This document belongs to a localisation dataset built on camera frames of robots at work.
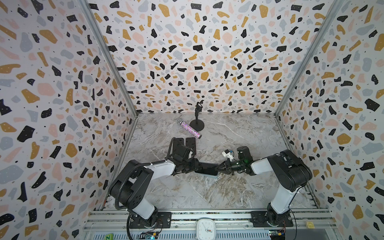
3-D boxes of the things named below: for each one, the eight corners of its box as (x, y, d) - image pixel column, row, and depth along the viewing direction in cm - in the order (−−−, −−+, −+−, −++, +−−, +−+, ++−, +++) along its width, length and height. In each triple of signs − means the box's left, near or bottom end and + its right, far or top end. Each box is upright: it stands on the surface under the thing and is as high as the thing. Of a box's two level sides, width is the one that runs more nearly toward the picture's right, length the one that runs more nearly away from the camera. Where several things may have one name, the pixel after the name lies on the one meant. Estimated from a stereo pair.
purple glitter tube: (176, 123, 118) (175, 120, 115) (180, 121, 120) (180, 117, 117) (197, 140, 108) (197, 137, 105) (201, 137, 110) (201, 134, 107)
